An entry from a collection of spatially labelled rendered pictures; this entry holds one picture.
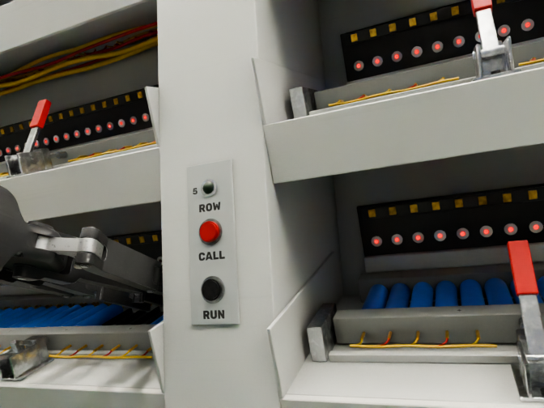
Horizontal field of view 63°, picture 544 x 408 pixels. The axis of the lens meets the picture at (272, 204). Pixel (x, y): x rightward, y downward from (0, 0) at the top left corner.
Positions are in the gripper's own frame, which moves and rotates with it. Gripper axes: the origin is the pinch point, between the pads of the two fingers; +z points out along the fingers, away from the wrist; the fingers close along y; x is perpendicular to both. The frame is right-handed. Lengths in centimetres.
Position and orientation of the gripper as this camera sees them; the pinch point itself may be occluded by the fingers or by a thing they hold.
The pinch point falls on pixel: (143, 290)
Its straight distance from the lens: 45.3
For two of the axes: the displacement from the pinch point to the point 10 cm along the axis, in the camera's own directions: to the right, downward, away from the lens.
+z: 3.9, 3.5, 8.5
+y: -9.2, 1.2, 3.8
